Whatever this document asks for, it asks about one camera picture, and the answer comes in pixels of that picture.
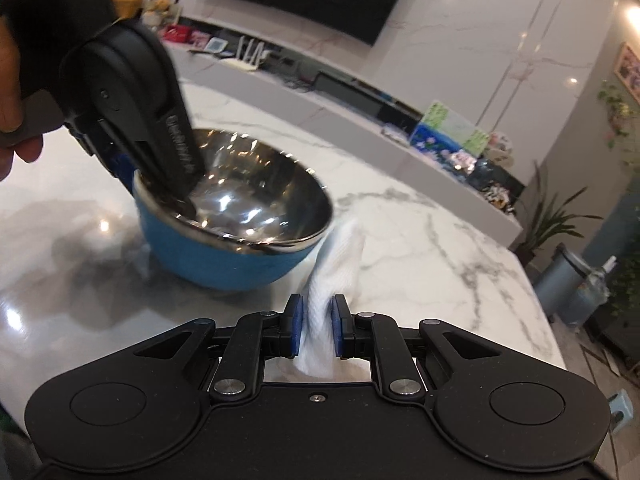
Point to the black set-top box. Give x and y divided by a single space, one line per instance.
370 97

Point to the small light blue stool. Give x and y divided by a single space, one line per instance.
620 410

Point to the pink box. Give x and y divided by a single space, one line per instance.
200 40

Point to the white long low cabinet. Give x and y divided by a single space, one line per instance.
410 170

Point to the dark planter cabinet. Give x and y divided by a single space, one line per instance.
620 330

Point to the blue tissue box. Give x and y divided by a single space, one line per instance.
447 130

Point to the person's left hand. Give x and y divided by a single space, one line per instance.
10 75

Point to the white router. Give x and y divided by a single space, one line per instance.
245 55

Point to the framed wall picture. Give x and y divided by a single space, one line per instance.
630 70

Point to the grey trash can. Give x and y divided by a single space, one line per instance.
560 285

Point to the red box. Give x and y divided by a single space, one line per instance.
176 34

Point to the green climbing plant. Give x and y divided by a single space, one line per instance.
620 120

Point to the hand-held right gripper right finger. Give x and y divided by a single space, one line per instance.
340 329

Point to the white cloth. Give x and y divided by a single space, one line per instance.
332 270

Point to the potted green plant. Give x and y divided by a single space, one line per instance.
547 220

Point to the round printed fan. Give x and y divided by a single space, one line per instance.
500 149

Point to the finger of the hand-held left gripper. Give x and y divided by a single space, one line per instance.
182 160
117 165

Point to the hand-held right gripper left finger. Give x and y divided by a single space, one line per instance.
295 327

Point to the blue steel bowl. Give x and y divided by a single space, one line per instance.
220 260

